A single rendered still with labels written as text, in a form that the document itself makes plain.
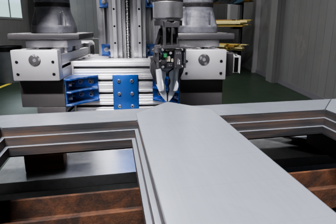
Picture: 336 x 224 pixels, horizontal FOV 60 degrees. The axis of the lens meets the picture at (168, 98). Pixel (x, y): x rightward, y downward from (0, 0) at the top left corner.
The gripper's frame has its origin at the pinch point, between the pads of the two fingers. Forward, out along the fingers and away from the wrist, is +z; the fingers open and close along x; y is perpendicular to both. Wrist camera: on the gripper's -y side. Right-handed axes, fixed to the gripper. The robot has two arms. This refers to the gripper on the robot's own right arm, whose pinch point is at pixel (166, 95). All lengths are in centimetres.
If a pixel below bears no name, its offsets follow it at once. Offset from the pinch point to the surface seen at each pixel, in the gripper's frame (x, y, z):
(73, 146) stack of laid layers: -22.6, 19.5, 4.8
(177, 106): 1.0, 9.5, 0.5
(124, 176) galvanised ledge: -12.4, 4.7, 20.5
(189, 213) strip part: -7, 50, 1
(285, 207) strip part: 4, 51, 1
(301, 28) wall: 288, -363, -15
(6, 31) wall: -246, -640, -8
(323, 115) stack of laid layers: 34.5, 18.0, 2.0
